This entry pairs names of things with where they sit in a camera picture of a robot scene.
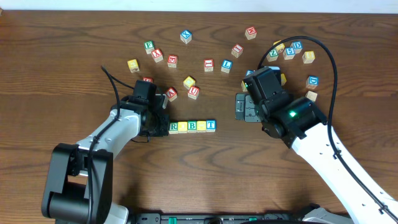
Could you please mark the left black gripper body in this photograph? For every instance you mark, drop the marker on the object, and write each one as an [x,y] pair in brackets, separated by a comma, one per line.
[162,123]

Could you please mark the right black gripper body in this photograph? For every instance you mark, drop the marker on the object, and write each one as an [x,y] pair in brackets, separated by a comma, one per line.
[249,109]

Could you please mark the green R block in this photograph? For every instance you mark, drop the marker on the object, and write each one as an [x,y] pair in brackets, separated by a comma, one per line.
[173,128]

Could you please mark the green B block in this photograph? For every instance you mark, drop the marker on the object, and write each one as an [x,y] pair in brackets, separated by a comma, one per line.
[191,126]

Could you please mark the blue T block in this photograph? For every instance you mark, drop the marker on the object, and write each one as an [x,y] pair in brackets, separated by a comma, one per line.
[211,125]

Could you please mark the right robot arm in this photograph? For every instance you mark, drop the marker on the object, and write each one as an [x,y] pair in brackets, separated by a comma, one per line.
[304,128]

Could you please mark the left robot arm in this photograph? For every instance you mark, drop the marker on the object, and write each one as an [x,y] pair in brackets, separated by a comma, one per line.
[79,185]

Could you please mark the yellow block below 2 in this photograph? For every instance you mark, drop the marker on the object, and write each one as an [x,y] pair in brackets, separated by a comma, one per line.
[243,86]

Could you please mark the blue 2 block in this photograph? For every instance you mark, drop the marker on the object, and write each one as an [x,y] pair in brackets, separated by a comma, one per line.
[249,72]

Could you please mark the red A block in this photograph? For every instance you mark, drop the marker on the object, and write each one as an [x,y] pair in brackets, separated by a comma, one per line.
[171,94]

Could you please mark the blue L block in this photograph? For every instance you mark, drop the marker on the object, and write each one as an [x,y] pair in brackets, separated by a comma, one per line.
[226,66]

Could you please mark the blue 5 block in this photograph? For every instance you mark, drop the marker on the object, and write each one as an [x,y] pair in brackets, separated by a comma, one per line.
[288,53]

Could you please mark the red U block left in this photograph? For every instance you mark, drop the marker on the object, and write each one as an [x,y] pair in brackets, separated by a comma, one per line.
[148,79]

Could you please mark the red u block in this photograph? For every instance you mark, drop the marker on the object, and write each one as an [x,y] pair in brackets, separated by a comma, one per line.
[193,92]
[148,79]

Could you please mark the red I block upper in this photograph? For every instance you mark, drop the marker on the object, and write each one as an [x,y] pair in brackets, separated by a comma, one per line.
[237,50]

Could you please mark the red i block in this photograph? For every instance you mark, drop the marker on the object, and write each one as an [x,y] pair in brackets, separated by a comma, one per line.
[208,65]
[237,50]

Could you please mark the red I block centre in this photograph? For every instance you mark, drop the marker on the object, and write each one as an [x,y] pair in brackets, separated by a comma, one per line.
[208,65]

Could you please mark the red U block centre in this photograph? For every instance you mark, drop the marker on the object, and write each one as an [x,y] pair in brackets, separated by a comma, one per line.
[193,92]

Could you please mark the blue D block right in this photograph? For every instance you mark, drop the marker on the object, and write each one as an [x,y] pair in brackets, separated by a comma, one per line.
[312,82]

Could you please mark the blue d block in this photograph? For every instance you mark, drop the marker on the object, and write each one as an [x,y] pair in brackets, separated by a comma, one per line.
[312,82]
[297,46]

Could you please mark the white green Z block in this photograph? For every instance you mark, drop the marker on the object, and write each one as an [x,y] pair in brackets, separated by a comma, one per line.
[311,95]

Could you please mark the blue D block upper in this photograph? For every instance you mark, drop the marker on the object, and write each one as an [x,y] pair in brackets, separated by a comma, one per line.
[297,46]

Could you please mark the yellow 8 block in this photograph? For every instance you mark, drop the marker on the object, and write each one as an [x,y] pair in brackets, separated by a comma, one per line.
[308,57]

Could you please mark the red E block top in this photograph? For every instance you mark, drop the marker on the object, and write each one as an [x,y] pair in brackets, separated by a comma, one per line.
[250,33]

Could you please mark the red e block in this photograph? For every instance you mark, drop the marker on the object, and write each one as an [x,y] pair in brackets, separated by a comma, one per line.
[172,61]
[250,33]

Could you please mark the red E block left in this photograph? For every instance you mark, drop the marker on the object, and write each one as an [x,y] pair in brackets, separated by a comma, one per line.
[172,61]

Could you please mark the red X block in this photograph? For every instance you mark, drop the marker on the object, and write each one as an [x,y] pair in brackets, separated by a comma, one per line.
[157,55]

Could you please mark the green F block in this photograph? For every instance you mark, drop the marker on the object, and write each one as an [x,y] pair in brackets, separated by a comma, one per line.
[149,46]

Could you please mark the blue X block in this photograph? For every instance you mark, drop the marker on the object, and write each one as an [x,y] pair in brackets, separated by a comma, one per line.
[186,36]

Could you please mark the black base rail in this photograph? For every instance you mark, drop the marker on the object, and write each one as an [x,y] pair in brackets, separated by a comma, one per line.
[310,214]

